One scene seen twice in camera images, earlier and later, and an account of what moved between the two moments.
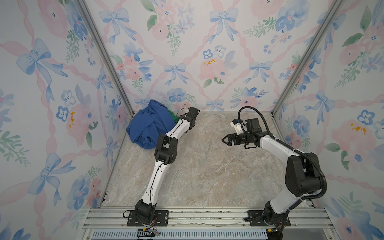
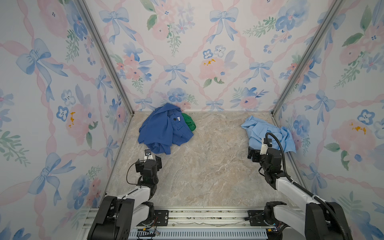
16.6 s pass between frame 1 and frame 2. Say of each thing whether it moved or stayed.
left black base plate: stayed
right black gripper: moved
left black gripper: moved
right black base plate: stayed
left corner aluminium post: stayed
